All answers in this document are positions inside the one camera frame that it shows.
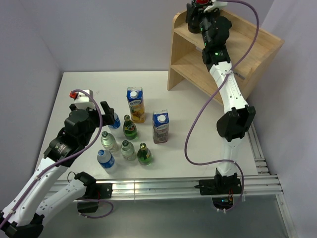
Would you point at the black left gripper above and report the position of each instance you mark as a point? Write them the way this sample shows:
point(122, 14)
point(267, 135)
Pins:
point(108, 117)

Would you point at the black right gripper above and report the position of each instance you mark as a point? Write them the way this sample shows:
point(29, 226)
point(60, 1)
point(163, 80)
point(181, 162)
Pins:
point(213, 13)

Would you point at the blue-cap water bottle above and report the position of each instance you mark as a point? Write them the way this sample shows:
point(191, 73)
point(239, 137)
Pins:
point(116, 128)
point(107, 161)

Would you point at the orange juice carton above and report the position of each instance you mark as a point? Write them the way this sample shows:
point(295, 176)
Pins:
point(136, 104)

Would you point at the purple juice carton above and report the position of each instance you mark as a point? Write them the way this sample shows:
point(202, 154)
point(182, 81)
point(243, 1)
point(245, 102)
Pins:
point(160, 126)

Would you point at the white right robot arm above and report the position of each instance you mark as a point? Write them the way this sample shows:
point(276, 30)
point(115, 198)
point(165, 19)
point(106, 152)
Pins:
point(238, 115)

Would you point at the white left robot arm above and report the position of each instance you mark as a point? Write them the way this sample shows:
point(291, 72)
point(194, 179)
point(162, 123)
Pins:
point(30, 211)

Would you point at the wooden shelf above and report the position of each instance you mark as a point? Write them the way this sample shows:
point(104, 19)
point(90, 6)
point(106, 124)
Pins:
point(186, 58)

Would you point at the clear glass bottle left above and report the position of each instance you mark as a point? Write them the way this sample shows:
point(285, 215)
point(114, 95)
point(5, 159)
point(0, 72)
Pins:
point(108, 141)

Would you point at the clear glass bottle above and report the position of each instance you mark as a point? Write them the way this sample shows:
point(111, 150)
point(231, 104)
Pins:
point(128, 151)
point(108, 141)

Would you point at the green glass bottle far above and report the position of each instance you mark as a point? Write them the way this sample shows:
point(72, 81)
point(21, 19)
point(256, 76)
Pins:
point(129, 128)

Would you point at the green glass bottle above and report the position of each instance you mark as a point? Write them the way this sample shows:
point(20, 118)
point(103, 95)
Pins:
point(144, 155)
point(129, 128)

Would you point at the clear glass bottle right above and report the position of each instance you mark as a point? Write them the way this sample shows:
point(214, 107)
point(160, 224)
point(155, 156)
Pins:
point(128, 151)

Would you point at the green glass bottle near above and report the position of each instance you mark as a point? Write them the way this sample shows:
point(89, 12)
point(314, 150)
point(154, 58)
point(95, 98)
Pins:
point(144, 155)

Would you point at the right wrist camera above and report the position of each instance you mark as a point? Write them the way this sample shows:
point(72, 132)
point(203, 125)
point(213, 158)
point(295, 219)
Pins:
point(213, 4)

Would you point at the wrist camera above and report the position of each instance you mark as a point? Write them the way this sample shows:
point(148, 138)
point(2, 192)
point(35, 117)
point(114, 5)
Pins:
point(213, 4)
point(82, 101)

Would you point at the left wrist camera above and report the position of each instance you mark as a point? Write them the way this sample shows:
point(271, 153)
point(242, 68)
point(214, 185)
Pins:
point(82, 101)

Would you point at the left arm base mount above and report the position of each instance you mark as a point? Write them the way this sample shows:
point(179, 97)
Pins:
point(97, 191)

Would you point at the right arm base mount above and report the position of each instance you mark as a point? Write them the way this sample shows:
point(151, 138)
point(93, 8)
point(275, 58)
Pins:
point(221, 192)

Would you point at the aluminium mounting rail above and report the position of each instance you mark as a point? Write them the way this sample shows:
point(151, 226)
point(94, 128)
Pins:
point(176, 188)

